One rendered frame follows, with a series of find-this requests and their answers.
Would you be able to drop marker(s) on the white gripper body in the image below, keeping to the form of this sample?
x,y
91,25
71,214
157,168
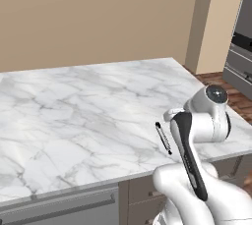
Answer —
x,y
170,113

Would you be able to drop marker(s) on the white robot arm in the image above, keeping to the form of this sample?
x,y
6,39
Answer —
x,y
210,124

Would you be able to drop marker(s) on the grey oven unit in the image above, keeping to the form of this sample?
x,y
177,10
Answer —
x,y
241,62

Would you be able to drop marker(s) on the taupe cupboard door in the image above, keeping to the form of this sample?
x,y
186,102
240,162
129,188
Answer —
x,y
226,166

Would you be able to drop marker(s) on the taupe drawer front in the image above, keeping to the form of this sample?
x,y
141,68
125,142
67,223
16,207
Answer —
x,y
141,212
141,188

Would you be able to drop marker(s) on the grey dishwasher door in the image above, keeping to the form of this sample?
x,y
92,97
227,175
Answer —
x,y
65,215

